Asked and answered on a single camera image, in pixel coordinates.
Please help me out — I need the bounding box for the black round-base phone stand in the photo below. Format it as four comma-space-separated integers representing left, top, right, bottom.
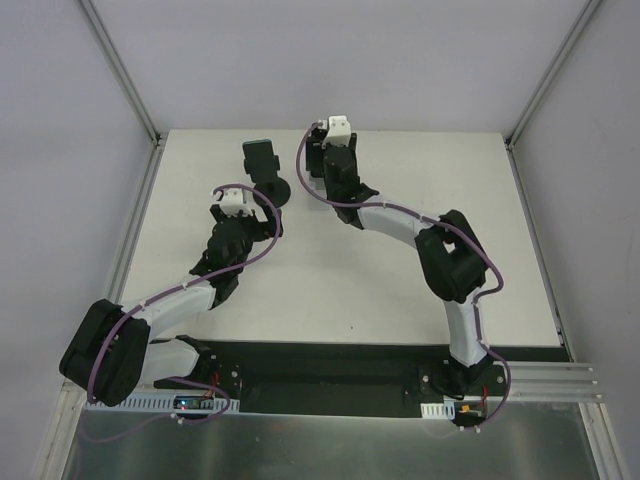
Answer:
254, 154, 291, 208

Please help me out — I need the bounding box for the teal-edged black smartphone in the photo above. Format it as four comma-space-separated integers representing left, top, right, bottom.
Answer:
242, 139, 279, 184

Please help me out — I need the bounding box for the silver folding phone stand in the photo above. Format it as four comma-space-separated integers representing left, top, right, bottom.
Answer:
307, 176, 327, 211

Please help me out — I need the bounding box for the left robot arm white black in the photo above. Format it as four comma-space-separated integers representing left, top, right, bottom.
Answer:
59, 206, 283, 407

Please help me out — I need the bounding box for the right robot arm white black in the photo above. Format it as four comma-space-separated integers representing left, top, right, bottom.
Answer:
305, 127, 492, 400

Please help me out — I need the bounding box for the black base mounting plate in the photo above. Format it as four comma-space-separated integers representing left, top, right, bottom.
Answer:
149, 339, 511, 416

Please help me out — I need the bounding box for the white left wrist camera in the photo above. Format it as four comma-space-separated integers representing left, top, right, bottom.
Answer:
211, 188, 252, 217

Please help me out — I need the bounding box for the left white cable duct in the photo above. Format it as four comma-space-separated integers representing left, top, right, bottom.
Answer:
117, 393, 240, 415

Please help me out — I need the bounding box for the white cable duct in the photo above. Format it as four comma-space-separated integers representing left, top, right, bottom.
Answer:
117, 393, 240, 415
420, 399, 456, 421

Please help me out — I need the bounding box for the left aluminium frame post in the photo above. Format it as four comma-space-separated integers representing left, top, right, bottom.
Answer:
77, 0, 169, 147

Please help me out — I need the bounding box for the aluminium frame post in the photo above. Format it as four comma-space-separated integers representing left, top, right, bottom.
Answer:
503, 0, 606, 149
77, 0, 169, 147

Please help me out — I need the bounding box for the right white cable duct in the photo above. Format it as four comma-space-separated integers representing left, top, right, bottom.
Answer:
420, 399, 456, 421

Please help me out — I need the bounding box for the aluminium rail extrusion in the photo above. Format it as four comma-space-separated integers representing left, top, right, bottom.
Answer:
508, 362, 604, 403

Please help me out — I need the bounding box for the right aluminium frame post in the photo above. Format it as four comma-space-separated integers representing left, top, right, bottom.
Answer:
503, 0, 606, 149

